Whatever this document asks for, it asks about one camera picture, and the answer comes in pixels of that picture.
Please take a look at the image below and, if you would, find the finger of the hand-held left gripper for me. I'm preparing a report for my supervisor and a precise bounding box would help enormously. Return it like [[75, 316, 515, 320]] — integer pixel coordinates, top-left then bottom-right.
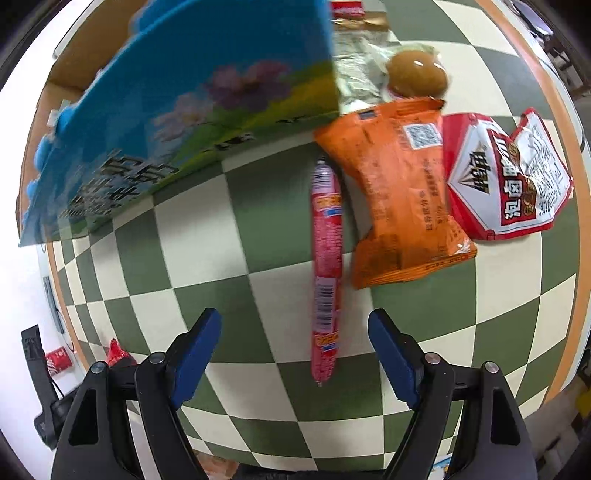
[[21, 325, 88, 450]]

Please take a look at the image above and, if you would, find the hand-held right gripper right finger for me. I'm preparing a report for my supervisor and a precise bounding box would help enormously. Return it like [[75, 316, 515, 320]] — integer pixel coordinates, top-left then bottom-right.
[[368, 308, 539, 480]]

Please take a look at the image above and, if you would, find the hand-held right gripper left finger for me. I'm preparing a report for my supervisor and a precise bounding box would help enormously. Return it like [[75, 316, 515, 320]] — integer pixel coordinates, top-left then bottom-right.
[[51, 308, 222, 480]]

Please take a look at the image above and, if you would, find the small shiny red packet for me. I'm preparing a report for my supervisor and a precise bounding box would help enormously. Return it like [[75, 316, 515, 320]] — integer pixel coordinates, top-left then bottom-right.
[[105, 338, 134, 367]]

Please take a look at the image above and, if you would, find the red sausage stick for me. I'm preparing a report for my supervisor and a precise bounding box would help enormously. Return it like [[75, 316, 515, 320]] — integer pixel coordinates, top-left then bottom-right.
[[310, 157, 345, 387]]

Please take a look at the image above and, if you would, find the orange snack packet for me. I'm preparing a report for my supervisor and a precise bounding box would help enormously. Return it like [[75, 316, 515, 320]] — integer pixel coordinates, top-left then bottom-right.
[[314, 98, 478, 291]]

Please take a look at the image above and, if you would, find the red white triangle-logo snack packet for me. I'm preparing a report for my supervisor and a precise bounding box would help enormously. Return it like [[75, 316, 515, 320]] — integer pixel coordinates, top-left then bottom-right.
[[442, 113, 555, 241]]

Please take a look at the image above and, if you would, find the blue printed cardboard box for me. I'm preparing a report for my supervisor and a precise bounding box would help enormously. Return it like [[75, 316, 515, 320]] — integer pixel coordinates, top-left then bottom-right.
[[18, 0, 340, 247]]

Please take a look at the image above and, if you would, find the braised egg packet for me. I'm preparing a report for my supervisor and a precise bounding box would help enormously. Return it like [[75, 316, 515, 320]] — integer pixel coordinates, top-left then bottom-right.
[[333, 34, 451, 112]]

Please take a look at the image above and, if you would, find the small red brown snack packet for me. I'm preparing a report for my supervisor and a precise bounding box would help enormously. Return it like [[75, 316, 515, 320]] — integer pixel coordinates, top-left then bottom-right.
[[330, 0, 389, 33]]

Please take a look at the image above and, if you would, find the red soda can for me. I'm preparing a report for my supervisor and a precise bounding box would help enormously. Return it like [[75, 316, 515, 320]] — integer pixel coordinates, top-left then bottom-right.
[[45, 347, 75, 376]]

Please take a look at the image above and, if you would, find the blue smartphone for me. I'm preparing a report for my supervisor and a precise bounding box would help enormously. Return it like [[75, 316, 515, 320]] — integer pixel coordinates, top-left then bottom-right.
[[42, 275, 65, 334]]

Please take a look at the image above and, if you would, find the green checkered table mat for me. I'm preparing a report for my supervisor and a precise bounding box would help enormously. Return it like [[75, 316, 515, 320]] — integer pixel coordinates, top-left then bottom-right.
[[39, 0, 580, 472]]

